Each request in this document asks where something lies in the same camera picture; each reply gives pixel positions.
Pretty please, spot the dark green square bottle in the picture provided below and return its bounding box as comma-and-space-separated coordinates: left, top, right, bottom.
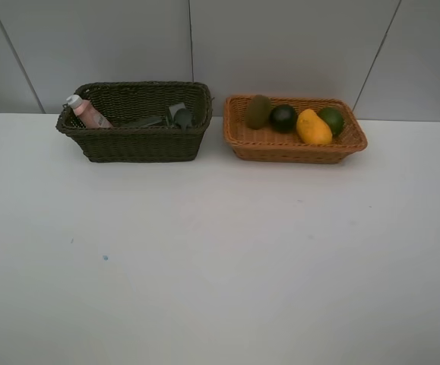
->
166, 103, 193, 131

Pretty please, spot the brown kiwi fruit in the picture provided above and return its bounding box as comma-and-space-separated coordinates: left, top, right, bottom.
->
245, 94, 272, 130

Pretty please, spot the dark mangosteen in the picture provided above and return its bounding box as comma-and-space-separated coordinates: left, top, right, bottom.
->
269, 104, 297, 133

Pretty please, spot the dark felt board eraser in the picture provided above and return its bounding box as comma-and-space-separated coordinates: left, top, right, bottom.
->
119, 116, 163, 128

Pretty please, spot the yellow mango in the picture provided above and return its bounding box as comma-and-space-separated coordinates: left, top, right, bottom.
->
296, 109, 333, 145

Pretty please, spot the green lime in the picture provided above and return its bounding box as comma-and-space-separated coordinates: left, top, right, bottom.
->
318, 107, 344, 137

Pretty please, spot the pink bottle white cap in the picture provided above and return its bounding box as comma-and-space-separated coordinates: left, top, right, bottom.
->
66, 94, 112, 129

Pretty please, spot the orange wicker basket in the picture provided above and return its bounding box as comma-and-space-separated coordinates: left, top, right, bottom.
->
223, 94, 368, 164

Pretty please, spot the dark brown wicker basket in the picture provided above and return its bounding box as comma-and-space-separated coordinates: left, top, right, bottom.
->
56, 81, 212, 163

